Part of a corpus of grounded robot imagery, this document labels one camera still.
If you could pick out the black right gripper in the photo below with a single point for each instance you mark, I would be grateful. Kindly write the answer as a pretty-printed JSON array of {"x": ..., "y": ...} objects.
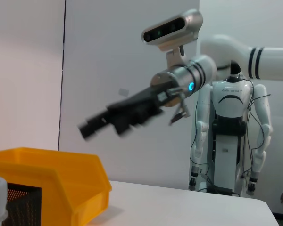
[{"x": 141, "y": 108}]

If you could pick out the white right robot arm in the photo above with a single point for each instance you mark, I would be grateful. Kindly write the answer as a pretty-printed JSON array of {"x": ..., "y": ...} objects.
[{"x": 268, "y": 62}]

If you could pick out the black mesh pen holder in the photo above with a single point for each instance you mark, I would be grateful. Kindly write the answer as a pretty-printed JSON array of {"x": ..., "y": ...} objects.
[{"x": 23, "y": 204}]

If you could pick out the yellow plastic bin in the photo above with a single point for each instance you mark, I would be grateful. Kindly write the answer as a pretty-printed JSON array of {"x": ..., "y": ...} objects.
[{"x": 68, "y": 174}]

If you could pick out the white Agibot humanoid robot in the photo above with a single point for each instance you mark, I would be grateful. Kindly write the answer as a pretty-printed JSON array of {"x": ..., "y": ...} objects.
[{"x": 231, "y": 106}]

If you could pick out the black power brick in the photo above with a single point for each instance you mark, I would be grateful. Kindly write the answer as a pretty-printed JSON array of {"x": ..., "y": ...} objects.
[{"x": 222, "y": 189}]

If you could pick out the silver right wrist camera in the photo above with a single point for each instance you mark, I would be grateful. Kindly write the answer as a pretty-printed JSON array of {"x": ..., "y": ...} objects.
[{"x": 169, "y": 28}]

